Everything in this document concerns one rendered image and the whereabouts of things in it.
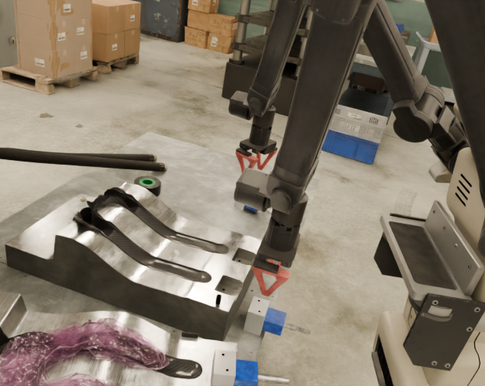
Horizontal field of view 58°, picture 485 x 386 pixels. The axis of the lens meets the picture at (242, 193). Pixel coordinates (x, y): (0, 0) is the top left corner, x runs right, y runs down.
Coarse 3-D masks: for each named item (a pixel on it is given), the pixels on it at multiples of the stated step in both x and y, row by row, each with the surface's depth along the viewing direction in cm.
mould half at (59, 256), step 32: (128, 192) 104; (64, 224) 101; (128, 224) 96; (192, 224) 106; (32, 256) 91; (64, 256) 88; (96, 256) 86; (128, 256) 90; (160, 256) 94; (192, 256) 95; (224, 256) 96; (96, 288) 90; (128, 288) 87; (160, 288) 85; (192, 288) 85; (160, 320) 88; (192, 320) 85; (224, 320) 83
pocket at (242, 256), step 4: (240, 248) 100; (236, 252) 99; (240, 252) 100; (244, 252) 100; (248, 252) 100; (252, 252) 99; (236, 256) 100; (240, 256) 101; (244, 256) 100; (248, 256) 100; (252, 256) 100; (236, 260) 100; (240, 260) 100; (244, 260) 100; (248, 260) 100; (252, 260) 99; (248, 264) 99; (252, 264) 98
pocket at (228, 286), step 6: (222, 276) 91; (228, 276) 90; (222, 282) 91; (228, 282) 91; (234, 282) 90; (240, 282) 90; (216, 288) 88; (222, 288) 91; (228, 288) 91; (234, 288) 91; (240, 288) 90; (228, 294) 90; (234, 294) 90
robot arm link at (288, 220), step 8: (304, 192) 77; (304, 200) 76; (272, 208) 78; (296, 208) 75; (304, 208) 76; (272, 216) 78; (280, 216) 76; (288, 216) 75; (296, 216) 76; (288, 224) 76; (296, 224) 77
